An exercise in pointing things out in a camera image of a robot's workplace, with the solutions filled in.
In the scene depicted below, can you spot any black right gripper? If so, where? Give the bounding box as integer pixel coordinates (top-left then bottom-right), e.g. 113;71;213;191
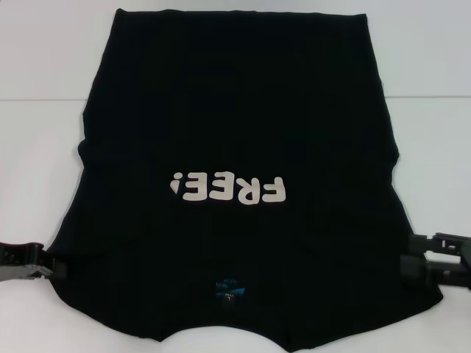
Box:
400;231;471;288

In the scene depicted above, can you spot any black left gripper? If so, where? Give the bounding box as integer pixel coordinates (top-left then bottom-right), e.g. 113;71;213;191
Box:
0;240;69;282

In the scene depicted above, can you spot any black shirt with FREE print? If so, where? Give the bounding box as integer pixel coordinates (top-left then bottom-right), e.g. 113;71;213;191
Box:
46;7;445;334

